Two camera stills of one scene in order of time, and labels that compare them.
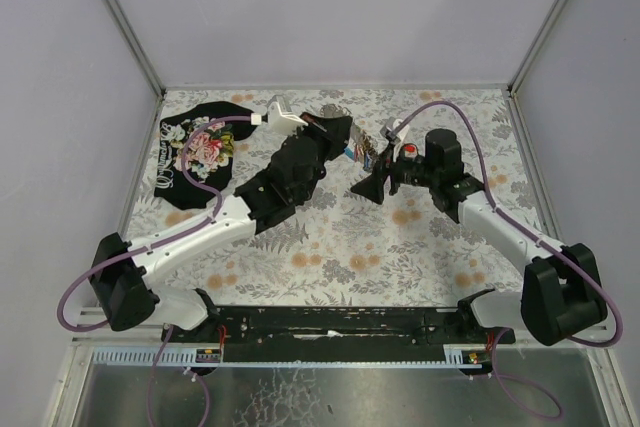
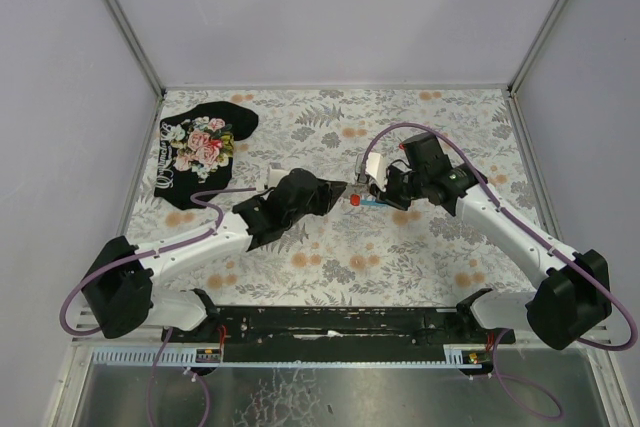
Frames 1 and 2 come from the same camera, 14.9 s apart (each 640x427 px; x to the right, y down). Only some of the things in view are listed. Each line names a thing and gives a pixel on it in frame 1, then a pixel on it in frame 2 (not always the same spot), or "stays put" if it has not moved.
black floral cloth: x=209 y=153 stays put
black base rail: x=339 y=331 stays put
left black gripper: x=326 y=142 -> x=317 y=192
